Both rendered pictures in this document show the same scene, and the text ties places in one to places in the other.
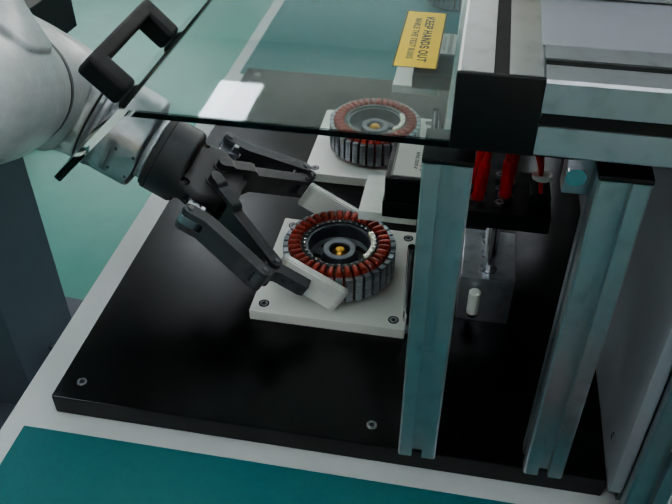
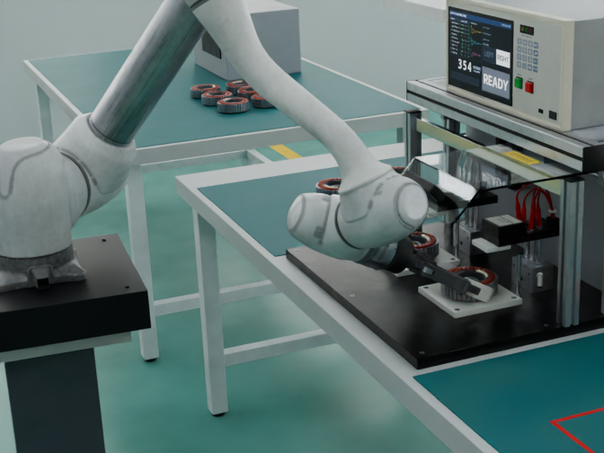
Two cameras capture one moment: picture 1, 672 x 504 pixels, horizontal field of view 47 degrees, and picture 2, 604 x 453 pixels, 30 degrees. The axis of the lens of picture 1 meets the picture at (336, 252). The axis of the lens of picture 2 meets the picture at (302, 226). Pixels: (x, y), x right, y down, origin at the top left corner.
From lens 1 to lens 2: 1.72 m
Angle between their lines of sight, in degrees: 34
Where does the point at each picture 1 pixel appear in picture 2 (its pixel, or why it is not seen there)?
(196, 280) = (412, 316)
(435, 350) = (576, 262)
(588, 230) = not seen: outside the picture
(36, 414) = (410, 373)
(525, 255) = not seen: hidden behind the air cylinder
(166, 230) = (367, 309)
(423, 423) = (571, 307)
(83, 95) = not seen: hidden behind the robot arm
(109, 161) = (384, 253)
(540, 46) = (590, 139)
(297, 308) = (473, 306)
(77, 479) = (459, 377)
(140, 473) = (479, 368)
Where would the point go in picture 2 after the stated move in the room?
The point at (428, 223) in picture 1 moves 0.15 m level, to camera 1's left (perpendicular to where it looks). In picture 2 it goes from (572, 205) to (510, 223)
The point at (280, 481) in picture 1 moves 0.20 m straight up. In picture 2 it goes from (531, 352) to (534, 249)
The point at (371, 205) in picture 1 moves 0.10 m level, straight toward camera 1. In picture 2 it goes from (489, 245) to (522, 261)
